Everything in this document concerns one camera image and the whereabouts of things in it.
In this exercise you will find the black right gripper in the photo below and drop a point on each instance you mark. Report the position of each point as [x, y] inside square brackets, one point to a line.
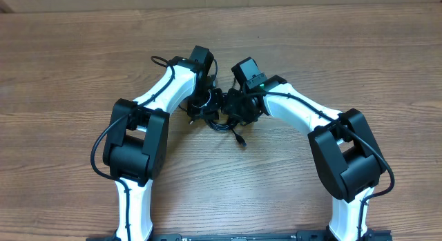
[233, 105]

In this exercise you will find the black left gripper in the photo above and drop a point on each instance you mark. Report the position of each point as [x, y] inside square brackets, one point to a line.
[211, 112]

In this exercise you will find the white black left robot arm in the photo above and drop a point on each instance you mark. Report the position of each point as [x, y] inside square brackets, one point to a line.
[137, 138]

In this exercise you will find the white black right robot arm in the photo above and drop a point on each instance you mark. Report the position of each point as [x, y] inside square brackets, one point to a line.
[347, 157]

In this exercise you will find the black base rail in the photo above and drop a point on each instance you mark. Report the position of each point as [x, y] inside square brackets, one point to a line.
[322, 235]

